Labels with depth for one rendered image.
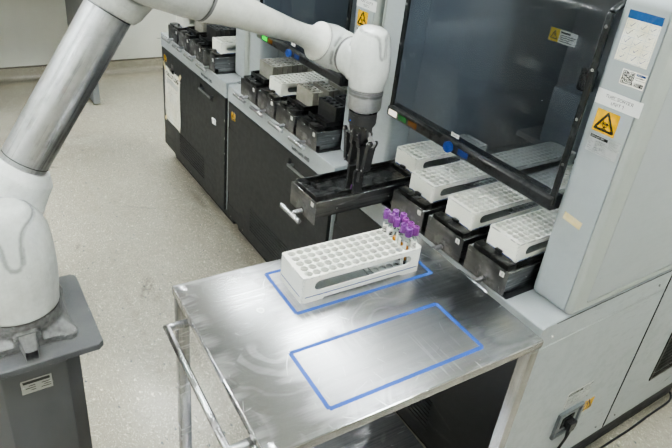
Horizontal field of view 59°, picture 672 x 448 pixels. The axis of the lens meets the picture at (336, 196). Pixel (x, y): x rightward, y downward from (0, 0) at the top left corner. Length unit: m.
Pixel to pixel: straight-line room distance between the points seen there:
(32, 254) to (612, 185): 1.14
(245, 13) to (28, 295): 0.69
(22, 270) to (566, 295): 1.14
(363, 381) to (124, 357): 1.37
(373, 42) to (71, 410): 1.07
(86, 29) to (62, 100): 0.15
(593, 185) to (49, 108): 1.14
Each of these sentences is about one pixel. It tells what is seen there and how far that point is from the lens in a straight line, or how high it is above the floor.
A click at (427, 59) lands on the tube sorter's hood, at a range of 1.65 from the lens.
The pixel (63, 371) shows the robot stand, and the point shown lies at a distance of 1.41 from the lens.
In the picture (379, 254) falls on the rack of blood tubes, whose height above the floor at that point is 0.88.
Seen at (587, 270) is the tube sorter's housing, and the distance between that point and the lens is 1.44.
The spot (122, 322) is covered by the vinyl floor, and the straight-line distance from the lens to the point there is 2.46.
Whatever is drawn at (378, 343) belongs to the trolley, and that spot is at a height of 0.82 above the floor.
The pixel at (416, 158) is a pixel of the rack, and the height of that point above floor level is 0.86.
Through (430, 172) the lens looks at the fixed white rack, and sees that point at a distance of 1.71.
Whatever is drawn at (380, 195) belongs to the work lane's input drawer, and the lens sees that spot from 1.71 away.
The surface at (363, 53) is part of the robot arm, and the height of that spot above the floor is 1.20.
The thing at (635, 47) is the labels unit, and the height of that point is 1.35.
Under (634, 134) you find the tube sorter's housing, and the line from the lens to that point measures 1.31.
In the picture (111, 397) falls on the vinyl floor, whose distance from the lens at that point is 2.19.
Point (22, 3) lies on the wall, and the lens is 4.86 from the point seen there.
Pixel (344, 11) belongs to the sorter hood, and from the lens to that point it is 1.96.
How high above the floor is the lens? 1.59
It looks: 29 degrees down
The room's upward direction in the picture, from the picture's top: 7 degrees clockwise
